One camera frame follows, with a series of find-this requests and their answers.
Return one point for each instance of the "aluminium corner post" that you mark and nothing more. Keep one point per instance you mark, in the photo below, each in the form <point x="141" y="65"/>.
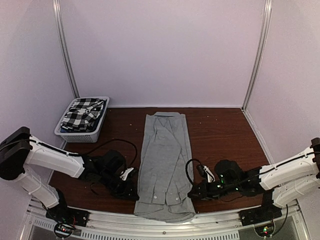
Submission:
<point x="64" y="48"/>
<point x="264" y="31"/>

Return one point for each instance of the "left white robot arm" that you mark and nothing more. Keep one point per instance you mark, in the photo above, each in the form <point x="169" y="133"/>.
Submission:
<point x="21" y="150"/>

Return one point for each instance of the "left aluminium corner post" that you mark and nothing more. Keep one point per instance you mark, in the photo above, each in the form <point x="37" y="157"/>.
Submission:
<point x="64" y="48"/>

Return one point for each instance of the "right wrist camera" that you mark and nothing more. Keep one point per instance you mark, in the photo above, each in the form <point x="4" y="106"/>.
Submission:
<point x="205" y="173"/>

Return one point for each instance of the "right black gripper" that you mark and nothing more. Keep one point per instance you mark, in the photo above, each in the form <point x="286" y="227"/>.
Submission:
<point x="205" y="194"/>

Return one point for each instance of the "grey long sleeve shirt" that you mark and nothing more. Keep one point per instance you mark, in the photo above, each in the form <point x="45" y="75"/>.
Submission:
<point x="162" y="183"/>

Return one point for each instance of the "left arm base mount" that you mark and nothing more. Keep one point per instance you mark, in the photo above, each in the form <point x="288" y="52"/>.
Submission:
<point x="68" y="222"/>

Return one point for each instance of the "white plastic basket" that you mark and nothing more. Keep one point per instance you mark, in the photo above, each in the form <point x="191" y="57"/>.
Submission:
<point x="83" y="137"/>

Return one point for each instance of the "black white checkered shirt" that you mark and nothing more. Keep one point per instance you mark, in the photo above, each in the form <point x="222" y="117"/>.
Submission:
<point x="83" y="115"/>

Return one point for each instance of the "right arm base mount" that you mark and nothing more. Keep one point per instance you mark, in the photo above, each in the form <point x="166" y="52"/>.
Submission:
<point x="262" y="219"/>

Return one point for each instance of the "right aluminium corner post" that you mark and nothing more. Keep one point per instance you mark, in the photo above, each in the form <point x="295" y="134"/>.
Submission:
<point x="264" y="31"/>

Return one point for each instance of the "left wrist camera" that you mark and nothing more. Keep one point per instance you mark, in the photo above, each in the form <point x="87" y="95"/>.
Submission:
<point x="128" y="173"/>

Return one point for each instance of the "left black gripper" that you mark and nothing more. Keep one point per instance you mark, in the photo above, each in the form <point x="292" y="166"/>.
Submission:
<point x="124" y="192"/>

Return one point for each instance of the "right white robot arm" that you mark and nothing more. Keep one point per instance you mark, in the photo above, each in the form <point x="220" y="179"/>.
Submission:
<point x="279" y="183"/>

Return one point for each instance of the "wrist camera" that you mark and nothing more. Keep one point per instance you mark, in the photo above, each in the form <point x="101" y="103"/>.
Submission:
<point x="205" y="173"/>
<point x="128" y="173"/>

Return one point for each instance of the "aluminium front rail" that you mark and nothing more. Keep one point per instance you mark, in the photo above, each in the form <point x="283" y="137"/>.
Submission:
<point x="224" y="225"/>

